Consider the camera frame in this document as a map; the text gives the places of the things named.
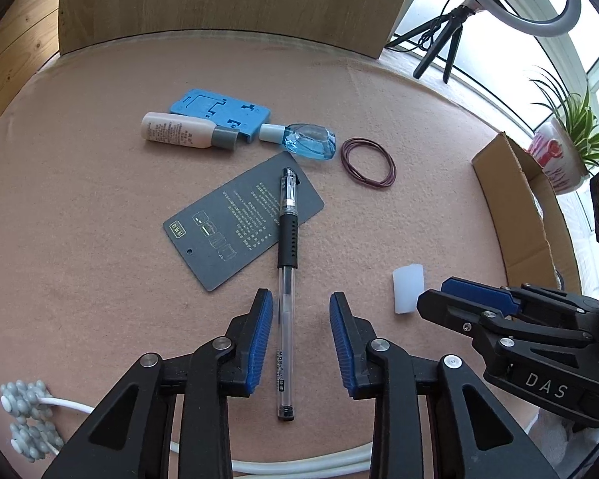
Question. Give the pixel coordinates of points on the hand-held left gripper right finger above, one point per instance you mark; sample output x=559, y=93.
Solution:
x=342, y=344

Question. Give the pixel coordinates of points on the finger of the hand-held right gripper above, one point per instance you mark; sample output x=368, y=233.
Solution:
x=479, y=292
x=449, y=309

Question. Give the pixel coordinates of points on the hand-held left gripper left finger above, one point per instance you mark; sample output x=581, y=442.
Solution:
x=259, y=344

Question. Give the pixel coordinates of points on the white translucent block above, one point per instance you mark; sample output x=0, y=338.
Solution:
x=408, y=289

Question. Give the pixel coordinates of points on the cardboard box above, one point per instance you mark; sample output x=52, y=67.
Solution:
x=524, y=229

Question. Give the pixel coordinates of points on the clear gel pen black grip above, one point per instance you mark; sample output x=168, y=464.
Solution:
x=288, y=239

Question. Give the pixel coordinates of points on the dark grey printed card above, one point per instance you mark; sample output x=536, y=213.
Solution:
x=229, y=219

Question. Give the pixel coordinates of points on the small blue glass bottle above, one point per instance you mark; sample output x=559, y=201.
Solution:
x=309, y=142

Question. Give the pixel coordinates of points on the beige bottle grey cap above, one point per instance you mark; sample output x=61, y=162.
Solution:
x=179, y=130

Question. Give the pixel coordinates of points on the blue phone stand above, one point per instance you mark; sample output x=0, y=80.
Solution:
x=204, y=110

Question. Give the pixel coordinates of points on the spider plant in red-white pot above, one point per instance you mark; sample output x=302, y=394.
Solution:
x=559, y=159

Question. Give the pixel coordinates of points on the pink felt table mat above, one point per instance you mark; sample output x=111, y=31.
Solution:
x=105, y=259

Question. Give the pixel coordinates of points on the large wooden board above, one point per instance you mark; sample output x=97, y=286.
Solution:
x=229, y=0

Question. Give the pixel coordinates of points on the pine wood panelling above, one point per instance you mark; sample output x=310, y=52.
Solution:
x=15, y=35

